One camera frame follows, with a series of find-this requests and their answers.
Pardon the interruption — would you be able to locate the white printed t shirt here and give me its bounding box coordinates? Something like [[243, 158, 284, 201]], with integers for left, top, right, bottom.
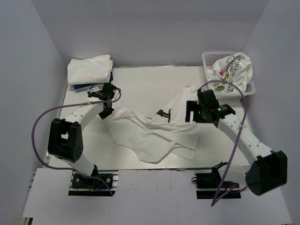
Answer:
[[203, 52, 253, 95]]

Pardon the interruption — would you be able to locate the plain white t shirt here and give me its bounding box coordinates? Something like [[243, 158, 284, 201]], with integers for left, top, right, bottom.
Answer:
[[105, 85, 200, 164]]

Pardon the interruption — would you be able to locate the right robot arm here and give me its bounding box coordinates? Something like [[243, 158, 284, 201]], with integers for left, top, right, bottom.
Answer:
[[185, 90, 288, 196]]

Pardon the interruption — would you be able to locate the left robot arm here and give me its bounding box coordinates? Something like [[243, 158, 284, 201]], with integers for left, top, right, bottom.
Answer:
[[48, 83, 117, 187]]

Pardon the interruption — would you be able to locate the folded white t shirt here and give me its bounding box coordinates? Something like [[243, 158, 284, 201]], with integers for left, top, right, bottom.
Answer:
[[67, 54, 113, 86]]

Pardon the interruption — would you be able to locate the folded blue t shirt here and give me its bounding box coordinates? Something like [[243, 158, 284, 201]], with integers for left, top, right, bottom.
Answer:
[[73, 72, 113, 90]]

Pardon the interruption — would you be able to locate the white plastic basket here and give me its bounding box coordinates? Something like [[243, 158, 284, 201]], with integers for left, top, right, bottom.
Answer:
[[202, 52, 255, 99]]

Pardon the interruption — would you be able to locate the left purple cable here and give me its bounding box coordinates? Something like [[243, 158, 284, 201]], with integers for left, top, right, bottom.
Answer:
[[31, 82, 122, 196]]

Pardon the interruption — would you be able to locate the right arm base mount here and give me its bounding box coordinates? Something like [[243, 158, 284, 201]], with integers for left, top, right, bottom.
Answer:
[[191, 173, 241, 200]]

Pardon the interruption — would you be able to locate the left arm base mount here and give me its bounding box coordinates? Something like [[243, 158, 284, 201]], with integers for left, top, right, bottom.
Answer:
[[68, 171, 119, 197]]

